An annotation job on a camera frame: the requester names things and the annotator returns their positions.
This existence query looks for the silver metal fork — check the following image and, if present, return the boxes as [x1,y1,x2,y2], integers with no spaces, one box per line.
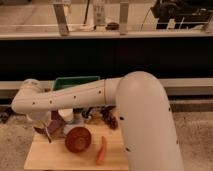
[44,125,52,143]

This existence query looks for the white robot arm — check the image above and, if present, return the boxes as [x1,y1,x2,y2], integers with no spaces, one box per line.
[12,71,185,171]

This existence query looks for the green plastic tray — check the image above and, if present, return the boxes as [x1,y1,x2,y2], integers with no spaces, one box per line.
[52,76,100,91]

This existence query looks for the dark purple grapes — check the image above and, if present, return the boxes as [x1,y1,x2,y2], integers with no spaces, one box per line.
[101,108,118,130]

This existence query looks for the white cylindrical cup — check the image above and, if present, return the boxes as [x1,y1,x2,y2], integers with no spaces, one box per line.
[58,109,74,122]

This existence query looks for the dark bowl on shelf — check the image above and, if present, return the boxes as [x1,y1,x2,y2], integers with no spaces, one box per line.
[106,22,119,30]

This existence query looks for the red-brown bowl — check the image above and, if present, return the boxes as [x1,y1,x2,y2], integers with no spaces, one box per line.
[65,127,92,153]

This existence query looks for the purple bowl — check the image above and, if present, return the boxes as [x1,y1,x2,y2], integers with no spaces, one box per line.
[34,111,63,134]

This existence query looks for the orange carrot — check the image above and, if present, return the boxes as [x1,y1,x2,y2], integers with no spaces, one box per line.
[96,136,107,165]

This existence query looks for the wooden table board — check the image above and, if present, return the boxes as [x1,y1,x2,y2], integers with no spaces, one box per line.
[24,116,129,171]

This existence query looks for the black equipment on shelf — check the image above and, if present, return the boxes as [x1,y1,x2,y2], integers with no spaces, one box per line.
[151,0,213,29]

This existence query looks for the middle white bracket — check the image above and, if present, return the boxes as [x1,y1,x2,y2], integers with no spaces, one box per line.
[93,0,105,26]

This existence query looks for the right metal bracket post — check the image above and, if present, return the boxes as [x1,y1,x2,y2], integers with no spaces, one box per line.
[119,0,129,35]

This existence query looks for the metal bracket post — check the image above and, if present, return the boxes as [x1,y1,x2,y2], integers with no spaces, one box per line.
[53,0,69,36]
[119,0,129,35]

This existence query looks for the left metal bracket post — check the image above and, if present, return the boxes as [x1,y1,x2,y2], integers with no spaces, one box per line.
[53,0,69,36]

